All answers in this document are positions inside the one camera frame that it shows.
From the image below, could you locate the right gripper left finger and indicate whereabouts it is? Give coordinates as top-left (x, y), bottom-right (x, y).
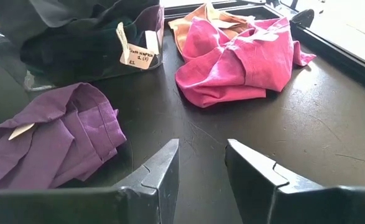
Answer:
top-left (0, 138), bottom-right (180, 224)

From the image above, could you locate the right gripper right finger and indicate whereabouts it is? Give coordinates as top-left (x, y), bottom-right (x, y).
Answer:
top-left (224, 139), bottom-right (365, 224)

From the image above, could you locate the purple towel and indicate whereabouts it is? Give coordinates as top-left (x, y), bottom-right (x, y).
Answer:
top-left (0, 82), bottom-right (127, 195)

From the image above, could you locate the pink towel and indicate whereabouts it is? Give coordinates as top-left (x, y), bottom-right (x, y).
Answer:
top-left (175, 16), bottom-right (316, 109)

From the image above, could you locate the dark green towel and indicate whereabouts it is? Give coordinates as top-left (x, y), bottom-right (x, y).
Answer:
top-left (20, 18), bottom-right (136, 85)

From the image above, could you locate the clear plastic bin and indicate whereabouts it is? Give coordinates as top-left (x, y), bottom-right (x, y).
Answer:
top-left (0, 0), bottom-right (165, 93)

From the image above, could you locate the dark grey tagged towel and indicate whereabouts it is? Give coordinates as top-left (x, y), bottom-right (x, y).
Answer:
top-left (0, 0), bottom-right (161, 71)

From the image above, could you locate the peach towel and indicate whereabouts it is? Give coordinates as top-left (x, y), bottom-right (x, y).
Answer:
top-left (168, 2), bottom-right (251, 57)

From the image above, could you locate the black table edge clamp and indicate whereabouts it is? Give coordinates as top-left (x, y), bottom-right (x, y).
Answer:
top-left (290, 8), bottom-right (315, 29)

